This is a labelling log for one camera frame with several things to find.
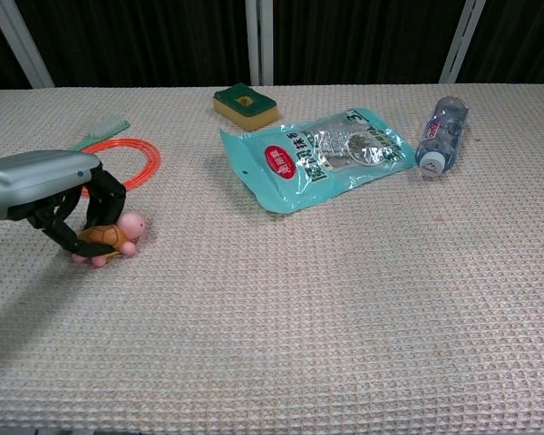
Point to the silver and black left hand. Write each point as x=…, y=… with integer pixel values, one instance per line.
x=32, y=179

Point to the white metal frame post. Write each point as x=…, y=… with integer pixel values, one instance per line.
x=259, y=41
x=461, y=41
x=22, y=41

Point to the yellow and green sponge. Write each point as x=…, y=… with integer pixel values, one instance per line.
x=246, y=107

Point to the dark pleated curtain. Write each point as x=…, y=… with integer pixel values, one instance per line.
x=145, y=41

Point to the teal plastic cloth package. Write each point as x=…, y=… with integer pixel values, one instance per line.
x=299, y=167

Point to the pink and brown turtle toy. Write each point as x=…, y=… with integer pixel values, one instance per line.
x=118, y=235

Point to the beige woven table mat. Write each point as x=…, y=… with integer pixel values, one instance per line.
x=299, y=294

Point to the clear plastic water bottle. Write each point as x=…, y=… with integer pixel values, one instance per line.
x=442, y=131

